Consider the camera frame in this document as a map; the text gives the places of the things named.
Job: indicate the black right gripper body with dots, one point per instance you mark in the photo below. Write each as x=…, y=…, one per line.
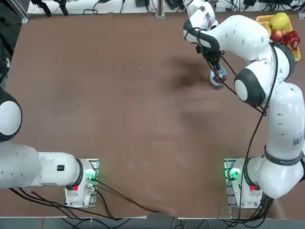
x=212, y=56

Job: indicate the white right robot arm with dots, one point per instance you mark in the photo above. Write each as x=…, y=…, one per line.
x=281, y=119

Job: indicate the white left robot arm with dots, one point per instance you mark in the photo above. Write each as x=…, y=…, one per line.
x=14, y=167

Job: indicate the light blue bowl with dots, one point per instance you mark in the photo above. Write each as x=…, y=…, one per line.
x=224, y=71

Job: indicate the yellow plastic tray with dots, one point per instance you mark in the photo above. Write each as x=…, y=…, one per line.
x=262, y=19

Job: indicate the red apple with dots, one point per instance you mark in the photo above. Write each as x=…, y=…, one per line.
x=276, y=35

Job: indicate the large yellow-green round fruit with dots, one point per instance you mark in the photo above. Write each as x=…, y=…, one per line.
x=280, y=20

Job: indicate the red dragon fruit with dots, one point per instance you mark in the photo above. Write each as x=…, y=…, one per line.
x=290, y=39

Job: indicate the black stand leg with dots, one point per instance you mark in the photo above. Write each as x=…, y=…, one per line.
x=63, y=8
x=45, y=8

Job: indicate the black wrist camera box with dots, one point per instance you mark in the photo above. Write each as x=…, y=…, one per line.
x=199, y=49

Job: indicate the aluminium frame post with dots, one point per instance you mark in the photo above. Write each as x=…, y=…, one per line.
x=160, y=9

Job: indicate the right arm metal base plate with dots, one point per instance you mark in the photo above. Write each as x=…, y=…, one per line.
x=226, y=171

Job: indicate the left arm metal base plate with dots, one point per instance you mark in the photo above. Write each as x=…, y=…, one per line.
x=94, y=164

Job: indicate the aluminium frame rail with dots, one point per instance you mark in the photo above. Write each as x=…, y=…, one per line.
x=23, y=14

